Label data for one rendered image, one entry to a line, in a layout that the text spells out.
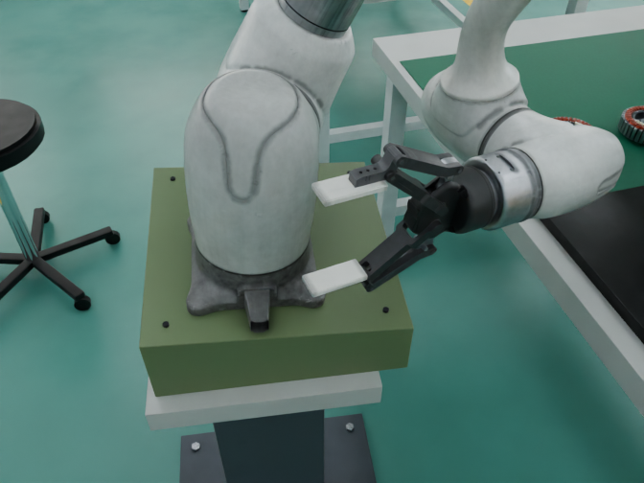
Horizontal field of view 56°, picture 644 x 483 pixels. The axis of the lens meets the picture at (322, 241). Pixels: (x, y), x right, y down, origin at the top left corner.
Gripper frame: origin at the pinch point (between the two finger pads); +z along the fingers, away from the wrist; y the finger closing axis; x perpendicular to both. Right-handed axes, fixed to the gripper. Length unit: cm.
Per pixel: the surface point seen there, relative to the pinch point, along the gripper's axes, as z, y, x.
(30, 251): 35, -105, -118
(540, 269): -47, -29, -4
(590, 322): -44, -26, 9
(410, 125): -107, -88, -118
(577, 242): -52, -23, -3
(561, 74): -95, -27, -52
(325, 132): -73, -88, -124
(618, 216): -63, -22, -5
